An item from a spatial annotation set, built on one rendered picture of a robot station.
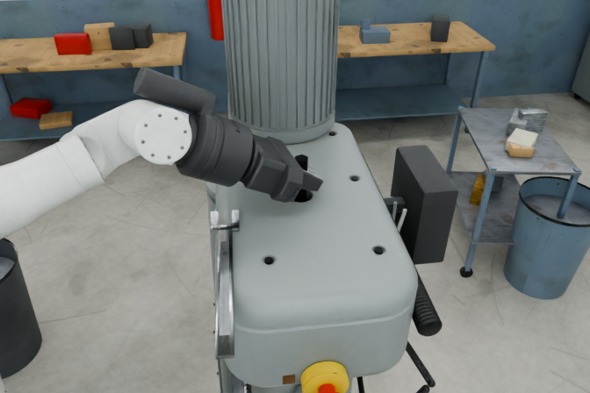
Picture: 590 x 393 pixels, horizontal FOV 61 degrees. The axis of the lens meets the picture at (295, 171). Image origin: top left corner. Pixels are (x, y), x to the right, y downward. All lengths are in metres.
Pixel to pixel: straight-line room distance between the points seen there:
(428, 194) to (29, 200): 0.76
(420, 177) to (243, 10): 0.54
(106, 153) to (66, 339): 2.62
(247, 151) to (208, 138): 0.06
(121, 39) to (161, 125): 4.02
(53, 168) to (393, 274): 0.41
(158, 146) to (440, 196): 0.68
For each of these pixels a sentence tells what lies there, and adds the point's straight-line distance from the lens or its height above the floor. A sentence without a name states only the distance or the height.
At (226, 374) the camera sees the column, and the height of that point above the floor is 0.92.
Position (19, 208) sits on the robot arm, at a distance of 0.60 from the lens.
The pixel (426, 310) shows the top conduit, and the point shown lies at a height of 1.81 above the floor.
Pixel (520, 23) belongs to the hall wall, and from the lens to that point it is 5.84.
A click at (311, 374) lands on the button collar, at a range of 0.67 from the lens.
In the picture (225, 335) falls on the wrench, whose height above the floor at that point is 1.90.
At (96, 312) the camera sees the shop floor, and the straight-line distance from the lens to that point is 3.32.
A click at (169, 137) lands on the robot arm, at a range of 0.58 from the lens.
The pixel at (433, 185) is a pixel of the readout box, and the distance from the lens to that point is 1.11.
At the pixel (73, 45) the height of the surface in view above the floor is 0.96.
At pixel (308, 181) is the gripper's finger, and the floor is 1.93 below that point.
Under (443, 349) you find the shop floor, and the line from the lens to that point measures 3.04.
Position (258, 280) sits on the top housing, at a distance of 0.62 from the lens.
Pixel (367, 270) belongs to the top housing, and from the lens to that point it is 0.64.
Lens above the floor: 2.33
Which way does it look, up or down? 33 degrees down
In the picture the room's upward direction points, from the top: straight up
